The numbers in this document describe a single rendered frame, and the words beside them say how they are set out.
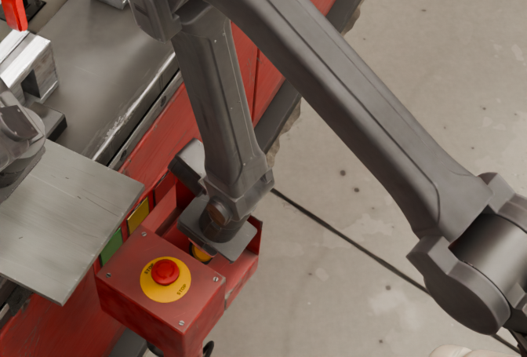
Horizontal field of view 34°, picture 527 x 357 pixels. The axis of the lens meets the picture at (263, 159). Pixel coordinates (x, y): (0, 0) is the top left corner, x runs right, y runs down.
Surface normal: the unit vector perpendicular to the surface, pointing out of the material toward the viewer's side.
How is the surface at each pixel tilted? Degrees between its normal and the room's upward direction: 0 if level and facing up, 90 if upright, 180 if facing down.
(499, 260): 12
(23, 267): 0
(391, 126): 28
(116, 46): 0
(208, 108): 97
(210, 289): 0
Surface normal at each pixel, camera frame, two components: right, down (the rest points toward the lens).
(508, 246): 0.02, -0.45
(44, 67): 0.90, 0.39
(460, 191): 0.31, -0.18
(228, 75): 0.73, 0.51
